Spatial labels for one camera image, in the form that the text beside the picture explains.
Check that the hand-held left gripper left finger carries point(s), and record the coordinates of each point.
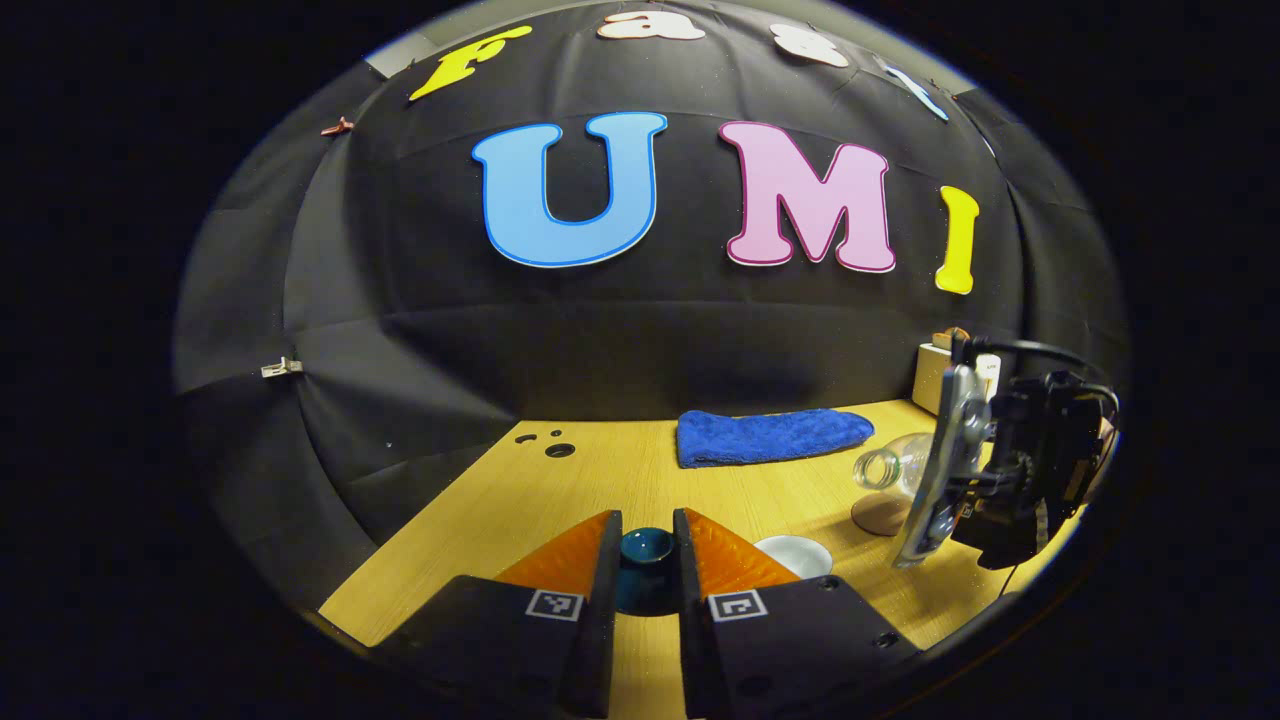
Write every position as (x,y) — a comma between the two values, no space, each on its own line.
(600,620)

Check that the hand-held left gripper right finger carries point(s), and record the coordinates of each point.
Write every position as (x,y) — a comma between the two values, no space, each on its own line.
(692,620)

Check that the dark teal teacup lid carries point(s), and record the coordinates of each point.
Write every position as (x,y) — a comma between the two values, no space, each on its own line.
(645,575)

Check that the white teacup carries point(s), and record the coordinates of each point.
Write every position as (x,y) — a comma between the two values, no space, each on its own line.
(795,555)

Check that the clear plastic water bottle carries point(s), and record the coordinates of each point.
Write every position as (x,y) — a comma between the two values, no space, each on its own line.
(895,465)

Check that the round brown coaster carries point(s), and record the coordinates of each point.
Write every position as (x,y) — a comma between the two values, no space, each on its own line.
(875,517)

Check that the white toaster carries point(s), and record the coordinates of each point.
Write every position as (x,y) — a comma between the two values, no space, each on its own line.
(935,378)

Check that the toast slice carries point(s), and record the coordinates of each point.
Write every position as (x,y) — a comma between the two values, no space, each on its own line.
(945,338)

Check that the blue towel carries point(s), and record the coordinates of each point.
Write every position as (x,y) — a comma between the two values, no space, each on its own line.
(765,436)

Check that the black backdrop cloth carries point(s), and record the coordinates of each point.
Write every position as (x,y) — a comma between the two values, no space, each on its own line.
(560,330)

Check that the silver cloth clip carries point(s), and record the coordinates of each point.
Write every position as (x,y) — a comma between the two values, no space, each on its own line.
(282,367)

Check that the copper cloth clip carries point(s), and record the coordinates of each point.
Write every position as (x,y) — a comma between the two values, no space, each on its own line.
(337,127)

